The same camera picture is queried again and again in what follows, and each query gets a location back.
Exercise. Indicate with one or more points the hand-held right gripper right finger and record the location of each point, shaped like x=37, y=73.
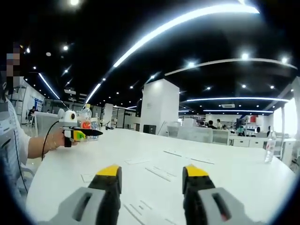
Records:
x=206, y=199

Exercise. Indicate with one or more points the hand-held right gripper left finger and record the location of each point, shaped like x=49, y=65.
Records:
x=98, y=197

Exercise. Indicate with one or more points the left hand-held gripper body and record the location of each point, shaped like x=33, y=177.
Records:
x=68, y=117

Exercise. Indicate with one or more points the person's left hand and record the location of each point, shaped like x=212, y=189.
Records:
x=58, y=140

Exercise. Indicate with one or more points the clear bottle with orange label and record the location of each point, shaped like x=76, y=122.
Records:
x=86, y=117

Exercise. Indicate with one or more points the white flat plastic piece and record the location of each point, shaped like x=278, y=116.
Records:
x=138, y=209
x=137, y=161
x=87, y=177

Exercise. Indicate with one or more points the black box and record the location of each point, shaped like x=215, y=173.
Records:
x=149, y=129

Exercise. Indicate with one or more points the person in white shirt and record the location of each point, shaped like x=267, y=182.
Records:
x=10, y=150

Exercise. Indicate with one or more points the white low cabinet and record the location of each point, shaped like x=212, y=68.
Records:
x=245, y=141

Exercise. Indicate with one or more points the white square column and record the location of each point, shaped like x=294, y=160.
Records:
x=161, y=105

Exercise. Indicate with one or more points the clear bottle with red label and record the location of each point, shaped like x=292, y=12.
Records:
x=270, y=146

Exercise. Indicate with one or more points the ceiling air vent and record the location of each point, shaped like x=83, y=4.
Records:
x=227, y=106

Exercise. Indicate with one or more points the long curved ceiling light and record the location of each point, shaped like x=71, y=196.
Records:
x=178, y=25

